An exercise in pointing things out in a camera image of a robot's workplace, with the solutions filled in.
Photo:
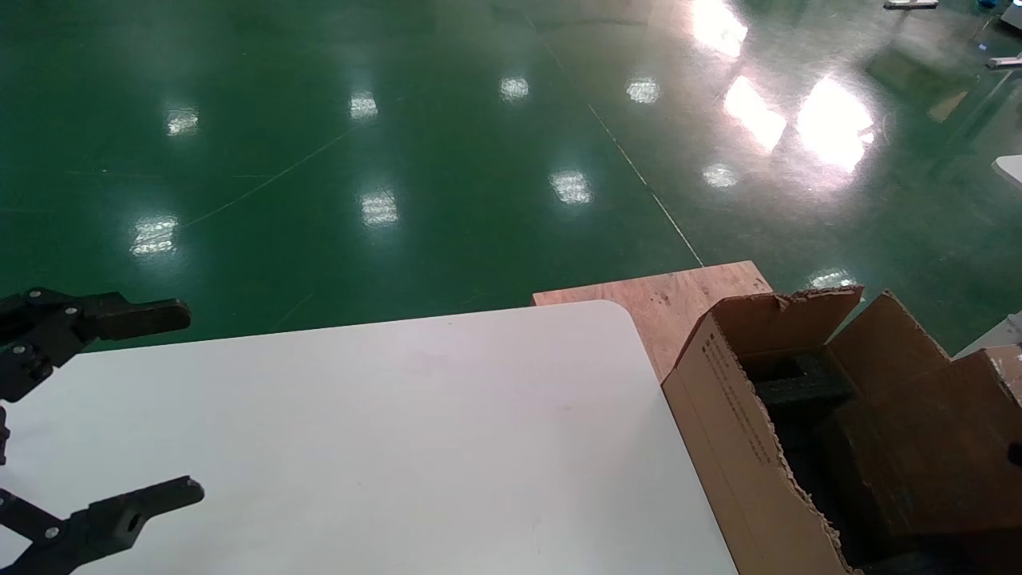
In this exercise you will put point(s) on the grey metal equipment corner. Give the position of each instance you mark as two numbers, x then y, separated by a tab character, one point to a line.
1014	14

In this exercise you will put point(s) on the white round table edge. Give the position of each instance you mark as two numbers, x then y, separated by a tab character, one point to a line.
1011	169

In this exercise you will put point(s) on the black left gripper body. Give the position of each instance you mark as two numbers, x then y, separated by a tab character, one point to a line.
2	435

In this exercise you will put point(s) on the black foam insert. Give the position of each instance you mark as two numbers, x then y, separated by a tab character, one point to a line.
802	387

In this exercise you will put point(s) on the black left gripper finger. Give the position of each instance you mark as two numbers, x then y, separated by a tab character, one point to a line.
112	523
136	318

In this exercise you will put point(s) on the wooden plywood board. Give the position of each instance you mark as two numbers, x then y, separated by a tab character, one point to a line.
679	291

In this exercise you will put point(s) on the grey metal frame bar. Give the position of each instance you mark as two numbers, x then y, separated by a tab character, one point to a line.
1006	62
910	4

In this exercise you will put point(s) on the big open cardboard box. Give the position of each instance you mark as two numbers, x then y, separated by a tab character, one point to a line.
718	415

